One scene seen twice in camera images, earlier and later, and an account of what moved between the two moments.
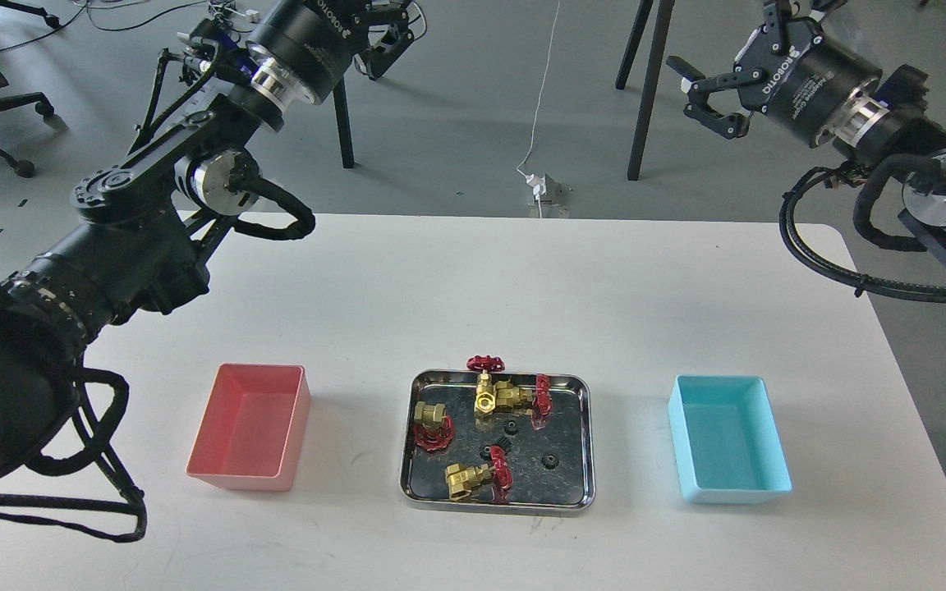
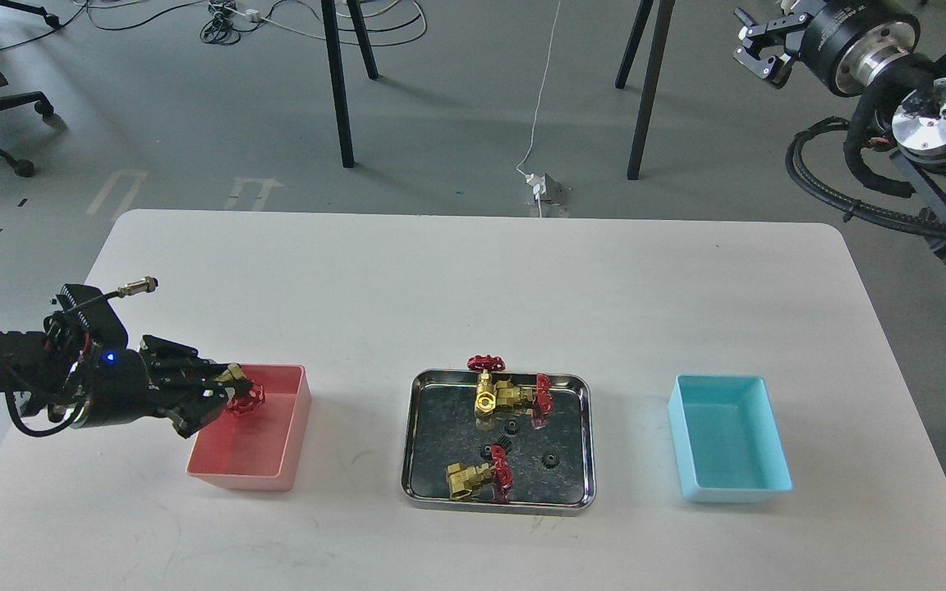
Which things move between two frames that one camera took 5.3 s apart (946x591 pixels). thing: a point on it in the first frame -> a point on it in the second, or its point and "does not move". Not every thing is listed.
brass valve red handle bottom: x=463 y=480 does not move
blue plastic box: x=727 y=440 does not move
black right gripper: x=804 y=87 -> x=841 y=39
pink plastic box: x=251 y=428 does not move
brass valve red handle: x=433 y=430 -> x=250 y=396
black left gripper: x=314 y=43 -> x=118 y=384
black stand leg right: x=664 y=11 does not move
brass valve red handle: x=536 y=403 does not move
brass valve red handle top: x=484 y=398 does not move
